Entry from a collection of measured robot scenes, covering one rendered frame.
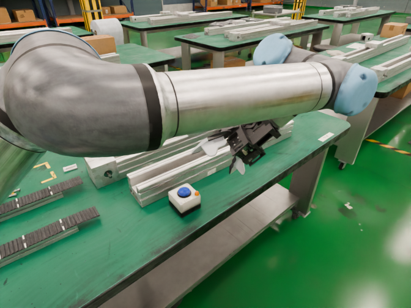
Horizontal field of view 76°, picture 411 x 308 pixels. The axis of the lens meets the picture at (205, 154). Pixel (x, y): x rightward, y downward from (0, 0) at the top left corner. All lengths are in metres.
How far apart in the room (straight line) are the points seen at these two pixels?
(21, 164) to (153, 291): 1.07
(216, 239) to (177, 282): 0.32
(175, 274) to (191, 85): 1.22
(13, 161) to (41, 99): 0.16
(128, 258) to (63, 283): 0.17
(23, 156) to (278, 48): 0.43
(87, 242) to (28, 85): 0.66
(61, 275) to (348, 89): 0.78
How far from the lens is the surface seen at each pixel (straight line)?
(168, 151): 1.12
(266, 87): 0.34
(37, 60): 0.30
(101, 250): 0.86
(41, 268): 0.89
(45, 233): 0.93
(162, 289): 1.40
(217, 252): 1.49
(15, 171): 0.44
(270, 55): 0.52
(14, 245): 0.94
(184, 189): 0.88
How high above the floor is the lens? 1.43
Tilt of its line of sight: 34 degrees down
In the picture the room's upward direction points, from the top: straight up
